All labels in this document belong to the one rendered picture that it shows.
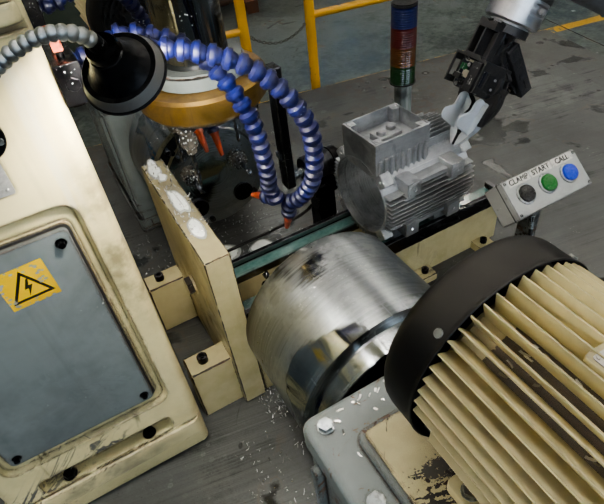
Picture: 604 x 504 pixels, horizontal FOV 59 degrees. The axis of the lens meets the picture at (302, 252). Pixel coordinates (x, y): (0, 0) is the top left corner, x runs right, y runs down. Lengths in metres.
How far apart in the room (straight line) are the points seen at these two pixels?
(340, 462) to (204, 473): 0.46
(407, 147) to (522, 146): 0.67
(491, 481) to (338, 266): 0.36
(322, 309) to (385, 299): 0.07
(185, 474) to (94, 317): 0.37
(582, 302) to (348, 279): 0.32
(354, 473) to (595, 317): 0.25
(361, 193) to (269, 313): 0.49
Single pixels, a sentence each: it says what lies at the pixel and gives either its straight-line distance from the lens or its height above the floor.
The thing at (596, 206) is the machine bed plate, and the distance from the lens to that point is 1.43.
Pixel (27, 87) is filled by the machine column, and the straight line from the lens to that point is 0.54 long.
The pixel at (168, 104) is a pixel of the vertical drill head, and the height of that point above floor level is 1.33.
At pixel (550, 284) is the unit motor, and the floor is 1.36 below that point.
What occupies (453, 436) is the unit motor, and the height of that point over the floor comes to 1.29.
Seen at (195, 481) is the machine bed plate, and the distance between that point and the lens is 0.95.
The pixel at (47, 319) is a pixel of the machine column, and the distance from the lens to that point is 0.68.
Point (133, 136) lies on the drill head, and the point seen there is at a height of 1.10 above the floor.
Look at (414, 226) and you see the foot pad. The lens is 1.02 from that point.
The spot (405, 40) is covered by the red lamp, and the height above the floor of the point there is 1.14.
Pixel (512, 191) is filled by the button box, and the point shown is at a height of 1.07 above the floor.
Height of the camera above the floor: 1.63
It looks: 42 degrees down
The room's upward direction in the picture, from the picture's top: 8 degrees counter-clockwise
